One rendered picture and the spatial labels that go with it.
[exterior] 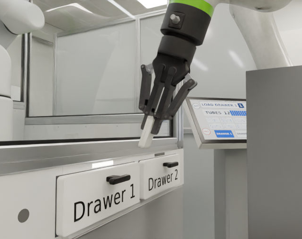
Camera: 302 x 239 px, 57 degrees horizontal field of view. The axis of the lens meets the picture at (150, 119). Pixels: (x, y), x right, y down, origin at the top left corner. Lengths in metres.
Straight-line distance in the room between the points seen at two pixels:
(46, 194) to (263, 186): 0.42
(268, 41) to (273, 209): 0.52
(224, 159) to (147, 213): 0.69
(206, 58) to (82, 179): 1.80
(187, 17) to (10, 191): 0.43
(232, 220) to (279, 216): 0.92
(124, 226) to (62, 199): 0.27
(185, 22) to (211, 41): 1.73
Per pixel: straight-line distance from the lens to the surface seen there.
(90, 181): 0.60
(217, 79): 2.19
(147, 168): 0.82
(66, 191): 0.55
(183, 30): 0.55
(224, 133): 1.37
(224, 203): 1.51
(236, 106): 1.56
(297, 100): 0.61
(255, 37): 0.95
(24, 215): 0.52
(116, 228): 0.75
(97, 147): 0.64
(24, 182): 0.51
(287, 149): 0.61
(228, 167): 1.48
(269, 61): 0.91
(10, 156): 0.48
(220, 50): 2.24
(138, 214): 0.83
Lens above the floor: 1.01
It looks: 3 degrees up
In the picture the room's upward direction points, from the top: straight up
